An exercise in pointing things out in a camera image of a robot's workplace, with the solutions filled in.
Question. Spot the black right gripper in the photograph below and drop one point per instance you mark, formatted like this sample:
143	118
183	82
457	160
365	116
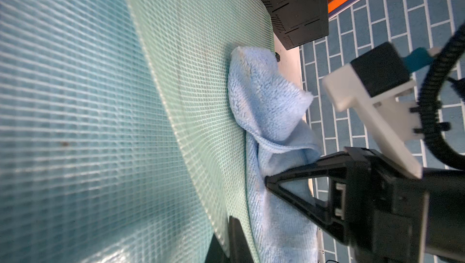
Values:
394	217

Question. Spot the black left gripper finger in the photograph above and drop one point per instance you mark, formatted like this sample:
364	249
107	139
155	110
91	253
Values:
239	249

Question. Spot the light blue cleaning cloth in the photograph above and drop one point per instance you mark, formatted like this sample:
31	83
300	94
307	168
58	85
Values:
270	109

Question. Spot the green mesh document bag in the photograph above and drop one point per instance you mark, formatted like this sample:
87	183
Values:
118	143

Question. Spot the black mesh file holder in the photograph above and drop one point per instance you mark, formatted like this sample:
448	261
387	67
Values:
298	22

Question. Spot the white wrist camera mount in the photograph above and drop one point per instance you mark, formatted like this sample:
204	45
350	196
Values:
370	85

